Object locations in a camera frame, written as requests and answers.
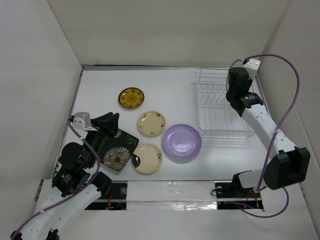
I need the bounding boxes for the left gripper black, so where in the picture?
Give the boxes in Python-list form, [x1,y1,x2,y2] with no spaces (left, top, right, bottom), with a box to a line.
[84,111,120,167]

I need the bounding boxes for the white plate red characters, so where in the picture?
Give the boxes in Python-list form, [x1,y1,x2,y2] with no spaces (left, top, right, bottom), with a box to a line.
[225,72,229,93]

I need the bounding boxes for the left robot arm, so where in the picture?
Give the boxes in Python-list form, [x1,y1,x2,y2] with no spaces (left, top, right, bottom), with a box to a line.
[10,112,120,240]

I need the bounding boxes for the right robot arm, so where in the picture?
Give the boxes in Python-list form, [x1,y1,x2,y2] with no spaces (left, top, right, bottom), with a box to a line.
[226,67,311,197]

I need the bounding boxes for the brown yellow round plate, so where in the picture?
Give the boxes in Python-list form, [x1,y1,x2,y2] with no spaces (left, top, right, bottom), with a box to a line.
[118,87,145,109]

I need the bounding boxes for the black floral square plate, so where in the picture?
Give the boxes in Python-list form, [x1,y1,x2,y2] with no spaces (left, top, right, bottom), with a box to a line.
[97,128,139,172]

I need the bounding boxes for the cream plate upper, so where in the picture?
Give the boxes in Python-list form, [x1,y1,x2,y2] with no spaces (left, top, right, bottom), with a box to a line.
[137,111,166,137]

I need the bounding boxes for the cream plate black spot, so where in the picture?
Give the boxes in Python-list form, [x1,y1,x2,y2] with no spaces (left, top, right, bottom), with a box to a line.
[131,143,163,175]

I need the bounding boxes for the purple round plate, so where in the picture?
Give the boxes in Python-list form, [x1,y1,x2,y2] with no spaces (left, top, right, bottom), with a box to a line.
[162,123,202,163]

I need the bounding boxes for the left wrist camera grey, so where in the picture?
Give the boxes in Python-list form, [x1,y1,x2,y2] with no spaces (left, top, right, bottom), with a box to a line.
[72,112,93,131]

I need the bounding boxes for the white wire dish rack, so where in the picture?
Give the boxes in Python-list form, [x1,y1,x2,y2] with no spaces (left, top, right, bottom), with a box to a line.
[195,68,255,145]

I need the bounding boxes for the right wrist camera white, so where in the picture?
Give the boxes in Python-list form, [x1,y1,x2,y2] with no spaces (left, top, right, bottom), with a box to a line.
[242,58,261,79]

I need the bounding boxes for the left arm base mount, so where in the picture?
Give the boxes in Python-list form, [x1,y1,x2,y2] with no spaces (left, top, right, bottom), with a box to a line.
[85,181,128,211]

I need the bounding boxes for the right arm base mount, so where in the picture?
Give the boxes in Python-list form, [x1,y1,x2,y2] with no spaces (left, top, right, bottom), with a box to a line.
[210,181,264,210]

